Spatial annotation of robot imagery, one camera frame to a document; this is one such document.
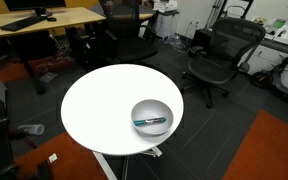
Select white drawer cabinet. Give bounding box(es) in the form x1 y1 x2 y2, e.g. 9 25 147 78
153 11 180 39

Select teal marker pen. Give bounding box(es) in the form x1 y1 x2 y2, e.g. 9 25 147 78
133 116 167 127

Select white table base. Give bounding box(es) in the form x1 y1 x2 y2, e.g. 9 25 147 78
92 145 163 180

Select white round bowl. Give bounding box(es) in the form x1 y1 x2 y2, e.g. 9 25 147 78
130 99 175 137

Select white printer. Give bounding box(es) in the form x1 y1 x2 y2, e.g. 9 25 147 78
152 0 178 14

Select black padded office chair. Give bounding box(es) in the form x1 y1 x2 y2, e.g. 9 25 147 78
98 0 160 68

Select small white floor tag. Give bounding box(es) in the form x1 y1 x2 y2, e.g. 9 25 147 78
47 153 59 164

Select black electric scooter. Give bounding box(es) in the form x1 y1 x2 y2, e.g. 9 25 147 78
248 49 288 104

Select light wooden desk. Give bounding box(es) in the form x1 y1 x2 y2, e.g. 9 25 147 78
0 6 107 94

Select green item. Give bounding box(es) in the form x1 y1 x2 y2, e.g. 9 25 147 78
272 18 287 29

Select black computer tower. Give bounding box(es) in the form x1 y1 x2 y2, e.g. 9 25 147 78
65 26 92 71

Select grey floor box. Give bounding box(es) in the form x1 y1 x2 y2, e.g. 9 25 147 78
38 71 58 84

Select black computer monitor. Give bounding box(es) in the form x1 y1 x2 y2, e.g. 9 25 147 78
3 0 67 18

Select black mesh office chair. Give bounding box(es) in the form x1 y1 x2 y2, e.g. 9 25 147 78
181 17 267 109

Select black keyboard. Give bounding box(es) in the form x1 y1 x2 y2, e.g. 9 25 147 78
0 15 48 33

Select white side desk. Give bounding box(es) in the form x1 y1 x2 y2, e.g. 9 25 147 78
240 19 288 94

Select black box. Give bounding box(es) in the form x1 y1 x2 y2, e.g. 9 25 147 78
191 28 215 58

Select metal tripod stand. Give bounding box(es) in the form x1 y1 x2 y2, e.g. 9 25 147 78
205 0 228 29

